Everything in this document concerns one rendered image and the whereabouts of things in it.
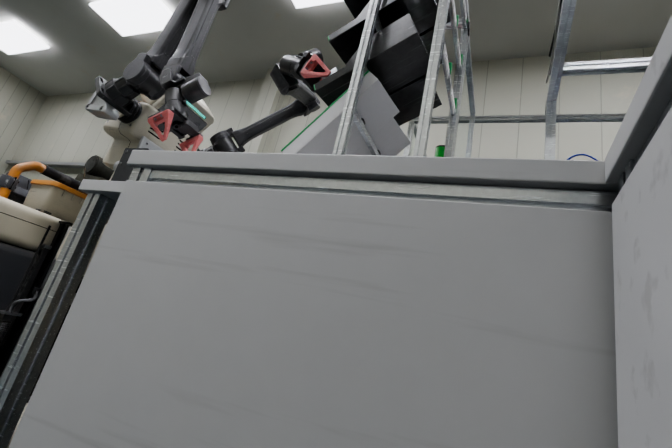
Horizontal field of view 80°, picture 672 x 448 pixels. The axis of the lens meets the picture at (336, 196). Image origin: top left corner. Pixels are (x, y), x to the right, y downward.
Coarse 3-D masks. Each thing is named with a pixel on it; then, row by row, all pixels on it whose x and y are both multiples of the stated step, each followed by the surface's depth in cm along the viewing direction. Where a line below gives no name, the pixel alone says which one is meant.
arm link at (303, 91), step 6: (276, 72) 121; (276, 78) 121; (282, 78) 121; (276, 84) 123; (282, 84) 121; (300, 84) 134; (282, 90) 122; (300, 90) 136; (306, 90) 142; (294, 96) 139; (300, 96) 143; (306, 96) 147; (312, 96) 152; (306, 102) 154; (312, 102) 156; (312, 108) 157; (318, 108) 162
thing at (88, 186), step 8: (80, 184) 100; (88, 184) 98; (96, 184) 97; (104, 184) 96; (112, 184) 95; (120, 184) 94; (88, 192) 100; (96, 192) 98; (104, 192) 96; (112, 192) 94; (120, 192) 93
